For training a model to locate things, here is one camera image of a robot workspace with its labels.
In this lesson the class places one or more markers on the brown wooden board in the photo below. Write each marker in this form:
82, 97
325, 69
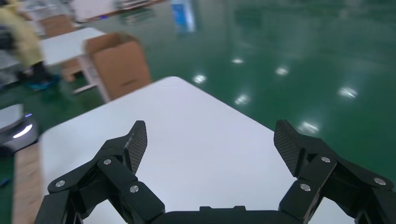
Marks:
28, 185

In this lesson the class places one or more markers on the open brown cardboard box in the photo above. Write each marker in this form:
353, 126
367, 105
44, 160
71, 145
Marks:
57, 26

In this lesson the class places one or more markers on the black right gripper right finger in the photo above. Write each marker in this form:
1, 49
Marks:
318, 173

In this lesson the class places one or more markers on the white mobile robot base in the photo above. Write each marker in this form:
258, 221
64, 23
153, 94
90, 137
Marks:
15, 130

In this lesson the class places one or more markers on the white table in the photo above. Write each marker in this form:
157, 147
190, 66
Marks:
65, 46
92, 7

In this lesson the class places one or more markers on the small brown cardboard box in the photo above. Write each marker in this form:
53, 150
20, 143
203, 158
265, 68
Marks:
71, 69

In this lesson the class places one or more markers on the blue and white sign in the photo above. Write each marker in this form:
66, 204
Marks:
182, 15

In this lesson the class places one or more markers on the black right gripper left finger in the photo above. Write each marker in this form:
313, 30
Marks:
117, 173

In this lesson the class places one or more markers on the person in yellow coat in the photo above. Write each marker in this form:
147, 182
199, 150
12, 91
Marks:
21, 40

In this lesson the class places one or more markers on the large brown cardboard box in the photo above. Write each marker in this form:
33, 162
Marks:
120, 68

